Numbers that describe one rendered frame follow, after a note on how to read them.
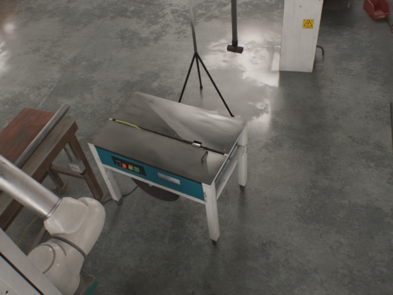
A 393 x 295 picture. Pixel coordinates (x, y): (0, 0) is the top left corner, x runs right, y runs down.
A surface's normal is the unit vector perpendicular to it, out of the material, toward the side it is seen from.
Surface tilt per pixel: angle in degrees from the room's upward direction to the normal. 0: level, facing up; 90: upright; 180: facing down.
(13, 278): 90
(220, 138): 0
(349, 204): 0
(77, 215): 42
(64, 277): 87
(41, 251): 10
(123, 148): 0
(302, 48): 90
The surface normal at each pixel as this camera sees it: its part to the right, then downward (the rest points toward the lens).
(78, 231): 0.43, -0.40
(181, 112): -0.09, -0.68
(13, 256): 0.89, 0.27
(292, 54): -0.22, 0.73
